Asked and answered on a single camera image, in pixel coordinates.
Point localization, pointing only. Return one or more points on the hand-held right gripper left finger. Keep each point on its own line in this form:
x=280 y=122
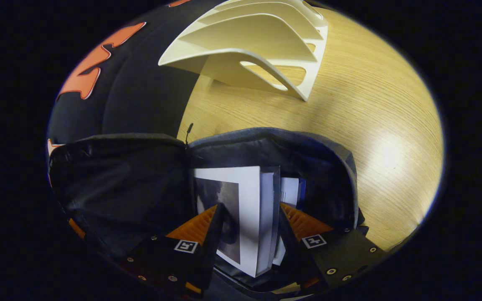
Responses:
x=214 y=242

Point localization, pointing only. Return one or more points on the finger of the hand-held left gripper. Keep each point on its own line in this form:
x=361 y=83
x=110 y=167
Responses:
x=77 y=229

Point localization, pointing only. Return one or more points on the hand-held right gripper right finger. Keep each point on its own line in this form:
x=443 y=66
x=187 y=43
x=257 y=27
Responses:
x=293 y=238

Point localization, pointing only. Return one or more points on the blue book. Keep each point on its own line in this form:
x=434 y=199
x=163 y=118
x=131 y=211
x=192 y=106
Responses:
x=290 y=190

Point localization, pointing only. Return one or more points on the white book with portrait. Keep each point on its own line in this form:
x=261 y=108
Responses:
x=249 y=209

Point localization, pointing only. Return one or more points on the grey schoolbag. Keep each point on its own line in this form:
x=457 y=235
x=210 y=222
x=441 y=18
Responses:
x=119 y=179

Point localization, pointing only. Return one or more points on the white bookshelf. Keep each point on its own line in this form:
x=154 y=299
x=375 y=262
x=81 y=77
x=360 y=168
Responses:
x=257 y=42

